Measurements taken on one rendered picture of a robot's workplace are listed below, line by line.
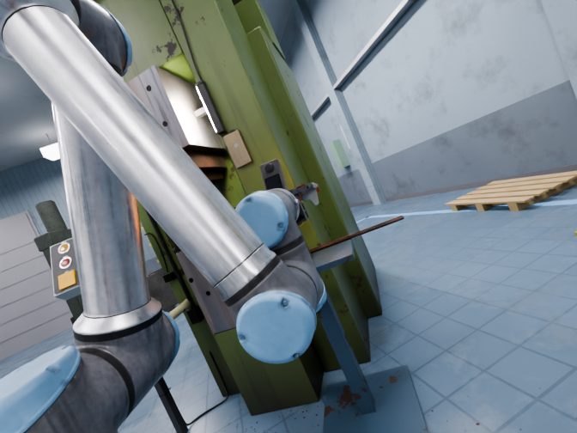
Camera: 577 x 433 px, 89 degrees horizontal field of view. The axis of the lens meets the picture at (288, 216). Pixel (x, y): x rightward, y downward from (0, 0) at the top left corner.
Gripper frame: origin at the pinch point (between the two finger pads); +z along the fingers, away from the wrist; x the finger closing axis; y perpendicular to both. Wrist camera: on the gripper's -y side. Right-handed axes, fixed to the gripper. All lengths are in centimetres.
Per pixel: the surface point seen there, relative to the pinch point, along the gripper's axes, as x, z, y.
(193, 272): -69, 46, 16
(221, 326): -67, 46, 46
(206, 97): -31, 61, -61
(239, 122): -21, 64, -43
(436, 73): 184, 378, -74
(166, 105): -48, 51, -62
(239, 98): -16, 64, -53
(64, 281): -121, 30, -5
